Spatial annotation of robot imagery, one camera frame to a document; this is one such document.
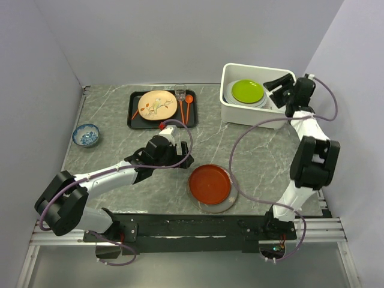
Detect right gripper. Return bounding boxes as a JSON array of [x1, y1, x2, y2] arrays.
[[263, 73, 296, 109]]

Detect lime green plate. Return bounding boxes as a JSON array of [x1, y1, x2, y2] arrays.
[[231, 80, 264, 104]]

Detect red-black lacquer plate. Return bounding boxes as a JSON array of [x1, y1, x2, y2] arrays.
[[188, 164, 232, 205]]

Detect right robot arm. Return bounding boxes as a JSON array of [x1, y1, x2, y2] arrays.
[[262, 74, 340, 239]]

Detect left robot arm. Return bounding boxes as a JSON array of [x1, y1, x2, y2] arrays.
[[35, 135, 194, 241]]

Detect white plastic bin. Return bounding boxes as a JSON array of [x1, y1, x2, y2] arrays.
[[219, 63, 296, 126]]

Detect orange plastic spoon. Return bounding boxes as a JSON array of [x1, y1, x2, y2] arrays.
[[185, 94, 194, 120]]

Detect beige bird-pattern plate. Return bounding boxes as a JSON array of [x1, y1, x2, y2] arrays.
[[137, 90, 178, 121]]

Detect clear glass plate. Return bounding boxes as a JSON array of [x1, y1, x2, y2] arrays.
[[187, 167, 238, 214]]

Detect clear drinking glass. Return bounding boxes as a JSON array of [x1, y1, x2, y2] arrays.
[[174, 84, 187, 101]]

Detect blue white porcelain bowl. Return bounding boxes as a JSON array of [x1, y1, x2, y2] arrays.
[[72, 124, 100, 148]]

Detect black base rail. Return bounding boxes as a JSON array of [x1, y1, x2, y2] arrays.
[[101, 212, 297, 254]]

